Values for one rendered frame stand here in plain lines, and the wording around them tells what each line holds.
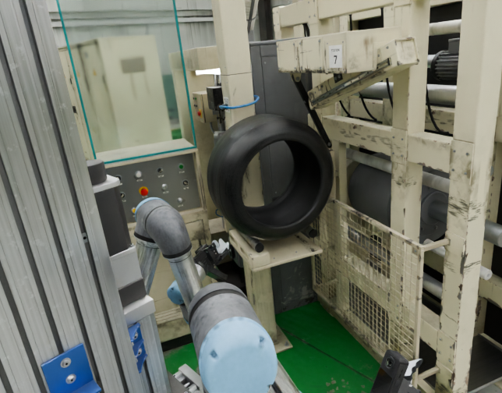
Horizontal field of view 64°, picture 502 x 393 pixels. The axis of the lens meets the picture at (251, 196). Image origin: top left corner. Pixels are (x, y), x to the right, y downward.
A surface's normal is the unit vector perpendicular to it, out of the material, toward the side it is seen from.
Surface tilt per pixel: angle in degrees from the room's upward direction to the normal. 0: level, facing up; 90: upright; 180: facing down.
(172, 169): 90
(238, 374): 82
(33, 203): 90
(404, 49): 72
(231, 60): 90
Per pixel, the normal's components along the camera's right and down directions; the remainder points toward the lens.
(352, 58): 0.36, 0.29
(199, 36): 0.68, 0.18
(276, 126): 0.14, -0.50
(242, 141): -0.22, -0.29
